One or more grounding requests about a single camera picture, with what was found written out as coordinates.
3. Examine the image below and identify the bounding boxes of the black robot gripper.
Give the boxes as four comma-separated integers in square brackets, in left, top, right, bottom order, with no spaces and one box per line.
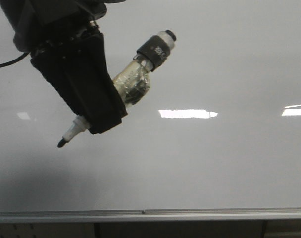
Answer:
[13,0,127,134]

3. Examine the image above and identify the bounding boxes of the taped dry-erase marker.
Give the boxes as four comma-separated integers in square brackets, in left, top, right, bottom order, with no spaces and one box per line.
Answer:
[56,29,177,148]

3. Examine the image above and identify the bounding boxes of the white glossy whiteboard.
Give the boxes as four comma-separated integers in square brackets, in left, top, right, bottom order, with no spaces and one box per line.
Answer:
[0,0,301,212]

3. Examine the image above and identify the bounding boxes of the dark panel under whiteboard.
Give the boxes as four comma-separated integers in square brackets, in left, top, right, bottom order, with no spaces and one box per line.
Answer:
[94,220,268,238]

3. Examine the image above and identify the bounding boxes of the grey aluminium marker tray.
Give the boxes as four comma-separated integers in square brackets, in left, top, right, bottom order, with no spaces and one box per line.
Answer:
[0,208,301,224]

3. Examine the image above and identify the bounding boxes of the black cable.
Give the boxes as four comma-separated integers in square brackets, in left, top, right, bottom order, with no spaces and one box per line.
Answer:
[0,51,30,69]

